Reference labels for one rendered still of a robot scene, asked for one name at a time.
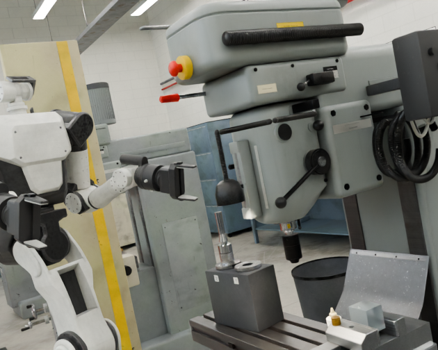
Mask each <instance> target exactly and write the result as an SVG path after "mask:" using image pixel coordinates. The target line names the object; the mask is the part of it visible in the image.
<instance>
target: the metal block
mask: <svg viewBox="0 0 438 350"><path fill-rule="evenodd" d="M348 307H349V312H350V318H351V321H352V322H356V323H358V324H363V325H365V326H370V327H373V328H377V329H378V330H379V331H381V330H382V329H384V328H386V327H385V323H384V316H383V312H382V305H381V304H379V303H373V302H370V301H365V300H363V301H360V302H358V303H356V304H353V305H351V306H348Z"/></svg>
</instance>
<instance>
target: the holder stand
mask: <svg viewBox="0 0 438 350"><path fill-rule="evenodd" d="M234 261H235V262H234V263H232V264H229V265H221V262H219V263H217V264H216V265H215V266H216V267H214V268H211V269H208V270H206V271H205V273H206V279H207V283H208V287H209V294H210V297H211V304H212V308H213V314H214V318H215V322H216V323H217V324H223V325H226V326H232V327H236V328H241V329H245V330H248V331H254V332H258V333H259V332H261V331H263V330H265V329H267V328H268V327H270V326H272V325H274V324H276V323H278V322H280V321H282V320H283V319H284V315H283V310H282V304H281V300H280V296H279V290H278V285H277V279H276V275H275V268H274V265H273V264H263V263H261V261H258V260H252V261H247V262H241V260H239V259H234Z"/></svg>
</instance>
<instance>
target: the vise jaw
mask: <svg viewBox="0 0 438 350"><path fill-rule="evenodd" d="M325 333H326V338H327V341H328V342H331V343H334V344H337V345H339V346H342V347H345V348H347V349H351V350H371V349H374V348H376V347H378V346H379V344H380V343H381V342H380V335H379V330H378V329H377V328H373V327H370V326H365V325H363V324H358V323H356V322H352V321H348V320H346V319H341V325H339V326H333V325H332V323H331V324H330V325H329V327H328V329H327V330H326V332H325Z"/></svg>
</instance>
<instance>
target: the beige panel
mask: <svg viewBox="0 0 438 350"><path fill-rule="evenodd" d="M0 61H1V66H2V70H3V76H4V79H5V81H9V80H7V79H6V77H7V76H30V77H32V78H34V79H35V80H36V83H35V91H34V95H33V96H32V99H31V100H30V101H24V100H22V101H23V102H24V103H25V105H26V106H27V107H28V109H27V110H26V113H30V108H32V107H33V110H34V113H46V112H50V111H51V110H53V109H59V110H64V111H71V112H78V113H79V112H86V113H89V114H90V115H91V117H92V120H93V124H94V126H93V130H92V133H91V135H90V137H89V138H88V139H87V145H88V162H89V171H90V178H91V179H92V180H93V181H94V183H95V184H96V185H98V186H101V185H103V184H104V183H105V182H106V176H105V172H104V166H103V162H102V156H101V153H100V149H99V143H98V139H97V133H96V129H95V123H94V119H93V116H92V110H91V106H90V100H89V96H88V90H87V86H86V80H85V76H84V73H83V67H82V63H81V57H80V53H79V47H78V44H77V41H76V40H68V41H55V42H33V43H21V44H0ZM61 208H66V210H67V217H64V218H62V219H61V220H60V221H59V225H60V227H61V228H64V229H66V230H67V231H68V232H69V233H70V235H71V236H72V237H73V238H74V240H75V241H76V242H77V244H78V245H79V246H80V248H81V250H82V251H83V253H84V254H85V256H86V258H87V260H88V262H89V263H90V266H91V267H92V276H93V289H94V291H95V294H96V297H97V300H98V303H99V307H100V309H101V312H102V315H103V317H104V318H107V319H109V320H111V321H112V322H113V323H114V324H115V325H116V326H117V328H118V331H119V332H120V339H121V346H122V350H142V347H141V343H140V338H139V334H138V328H137V324H136V318H135V315H134V311H133V304H132V301H131V295H130V291H129V285H128V281H127V275H126V272H125V268H124V261H123V258H122V252H121V248H120V242H119V238H118V234H117V229H116V225H115V219H114V215H113V209H112V205H111V202H110V203H109V204H108V205H106V206H105V207H103V208H100V209H98V210H96V211H94V212H89V213H82V214H80V215H79V214H74V213H72V212H70V211H69V210H68V209H67V206H66V205H65V204H64V203H58V204H55V205H54V210H55V209H61Z"/></svg>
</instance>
